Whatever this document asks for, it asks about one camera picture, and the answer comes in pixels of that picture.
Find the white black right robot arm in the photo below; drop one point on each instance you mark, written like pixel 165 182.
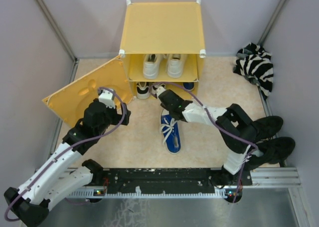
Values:
pixel 232 122

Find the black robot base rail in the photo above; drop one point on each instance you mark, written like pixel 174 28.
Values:
pixel 171 183

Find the black sneaker lower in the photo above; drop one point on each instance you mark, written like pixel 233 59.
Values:
pixel 271 152

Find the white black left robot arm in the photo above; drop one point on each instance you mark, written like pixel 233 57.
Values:
pixel 32 201

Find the black sneaker upper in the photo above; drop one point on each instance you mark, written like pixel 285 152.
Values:
pixel 267 127

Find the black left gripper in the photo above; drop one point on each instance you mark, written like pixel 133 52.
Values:
pixel 117 116

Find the blue canvas shoe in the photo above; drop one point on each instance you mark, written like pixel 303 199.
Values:
pixel 189 86
pixel 170 132

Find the black white striped cloth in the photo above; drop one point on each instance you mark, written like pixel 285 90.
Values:
pixel 253 62

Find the yellow cabinet door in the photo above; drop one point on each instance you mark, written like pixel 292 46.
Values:
pixel 69 102

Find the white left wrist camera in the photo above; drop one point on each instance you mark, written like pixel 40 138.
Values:
pixel 106 96

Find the yellow plastic shoe cabinet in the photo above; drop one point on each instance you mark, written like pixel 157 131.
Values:
pixel 169 29

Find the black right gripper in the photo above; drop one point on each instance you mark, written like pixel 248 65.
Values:
pixel 177 97

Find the black sneaker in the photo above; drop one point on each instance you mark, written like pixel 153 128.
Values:
pixel 271 152
pixel 267 127

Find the black white canvas shoe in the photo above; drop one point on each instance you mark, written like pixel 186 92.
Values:
pixel 154 86
pixel 143 90

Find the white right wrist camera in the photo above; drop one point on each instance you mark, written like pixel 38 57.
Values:
pixel 160 90

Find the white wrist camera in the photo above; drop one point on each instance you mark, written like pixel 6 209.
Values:
pixel 160 90
pixel 106 96

